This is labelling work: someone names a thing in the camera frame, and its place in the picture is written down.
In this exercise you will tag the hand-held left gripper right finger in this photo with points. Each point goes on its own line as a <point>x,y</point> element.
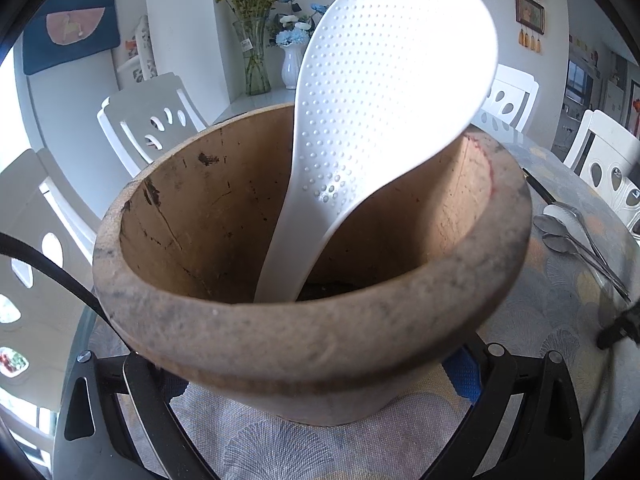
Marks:
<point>465,380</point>

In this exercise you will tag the white ribbed vase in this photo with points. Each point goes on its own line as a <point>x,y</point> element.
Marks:
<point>291,67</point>

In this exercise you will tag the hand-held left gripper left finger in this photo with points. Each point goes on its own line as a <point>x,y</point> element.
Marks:
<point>145,390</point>

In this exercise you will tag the orange hanging tassels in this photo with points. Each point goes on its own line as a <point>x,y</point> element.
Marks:
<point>530,41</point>

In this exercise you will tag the floral printed storage rack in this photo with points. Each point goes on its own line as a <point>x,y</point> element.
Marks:
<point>142,50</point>

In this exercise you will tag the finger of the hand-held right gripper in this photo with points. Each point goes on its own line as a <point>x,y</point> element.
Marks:
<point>617,330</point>

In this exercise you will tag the white refrigerator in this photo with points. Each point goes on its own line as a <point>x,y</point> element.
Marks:
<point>80,110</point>

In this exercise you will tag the blue and white flowers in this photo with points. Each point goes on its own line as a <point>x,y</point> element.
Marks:
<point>295,30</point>

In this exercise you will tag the blue refrigerator cover cloth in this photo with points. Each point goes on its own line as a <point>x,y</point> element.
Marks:
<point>60,57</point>

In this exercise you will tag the wooden utensil holder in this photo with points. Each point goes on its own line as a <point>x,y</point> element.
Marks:
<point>300,340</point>

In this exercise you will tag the black chopstick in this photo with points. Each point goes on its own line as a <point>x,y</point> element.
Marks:
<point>535,183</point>

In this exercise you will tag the small dark framed picture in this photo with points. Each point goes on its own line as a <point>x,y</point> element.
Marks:
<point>530,12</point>

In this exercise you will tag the white dining chair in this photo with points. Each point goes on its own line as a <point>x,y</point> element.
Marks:
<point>65,200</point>
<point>515,90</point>
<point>600,140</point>
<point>150,105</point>

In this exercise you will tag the white rice paddle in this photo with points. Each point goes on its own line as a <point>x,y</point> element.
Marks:
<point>390,75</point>

